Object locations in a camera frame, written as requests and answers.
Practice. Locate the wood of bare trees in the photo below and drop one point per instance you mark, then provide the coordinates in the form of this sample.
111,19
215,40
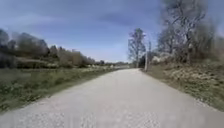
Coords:
36,53

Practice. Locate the pale pole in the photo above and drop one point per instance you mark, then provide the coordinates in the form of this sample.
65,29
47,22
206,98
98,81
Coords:
146,60

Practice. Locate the bare tree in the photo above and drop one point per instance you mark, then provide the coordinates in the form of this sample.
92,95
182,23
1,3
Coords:
136,45

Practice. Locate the group of bare trees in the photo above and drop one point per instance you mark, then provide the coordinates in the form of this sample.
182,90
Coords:
186,33

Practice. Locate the grass verge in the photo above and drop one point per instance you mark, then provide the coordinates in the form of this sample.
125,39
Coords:
40,83
196,81

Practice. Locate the grey gravel path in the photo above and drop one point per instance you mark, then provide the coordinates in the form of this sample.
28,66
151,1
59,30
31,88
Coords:
116,103

